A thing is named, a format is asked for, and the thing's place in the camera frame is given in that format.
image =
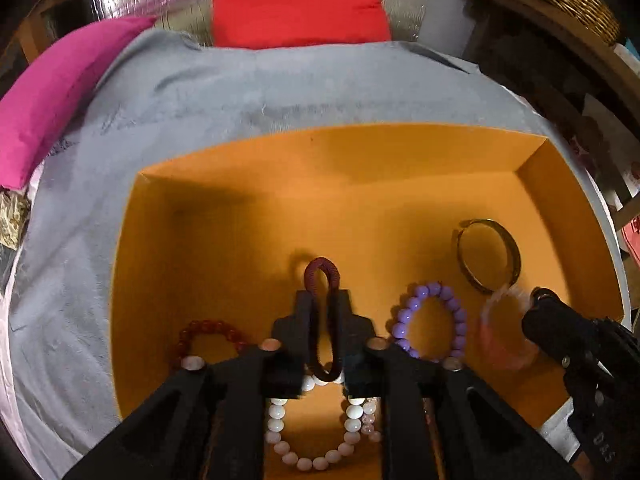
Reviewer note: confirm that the red cushion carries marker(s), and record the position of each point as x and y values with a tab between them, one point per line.
295	0

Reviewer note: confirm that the patterned cloth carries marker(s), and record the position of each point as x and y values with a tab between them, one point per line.
12	220

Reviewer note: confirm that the stack of red cloths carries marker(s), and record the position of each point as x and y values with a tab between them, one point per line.
632	240

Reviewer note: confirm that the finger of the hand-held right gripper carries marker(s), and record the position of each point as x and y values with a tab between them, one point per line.
555	327

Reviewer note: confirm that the wooden shelf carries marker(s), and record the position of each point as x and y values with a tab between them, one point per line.
530	45

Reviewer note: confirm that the orange cardboard box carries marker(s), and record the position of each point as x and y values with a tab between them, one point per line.
300	200

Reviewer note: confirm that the grey cloth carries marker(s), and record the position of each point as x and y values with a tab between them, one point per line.
200	100

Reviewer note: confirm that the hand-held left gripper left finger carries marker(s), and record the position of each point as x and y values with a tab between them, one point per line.
300	320

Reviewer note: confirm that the magenta cushion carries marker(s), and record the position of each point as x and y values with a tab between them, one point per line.
55	95

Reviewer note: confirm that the dark green bangle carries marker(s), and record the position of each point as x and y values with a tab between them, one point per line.
514	260

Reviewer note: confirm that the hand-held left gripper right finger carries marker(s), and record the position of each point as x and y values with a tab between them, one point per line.
342	320

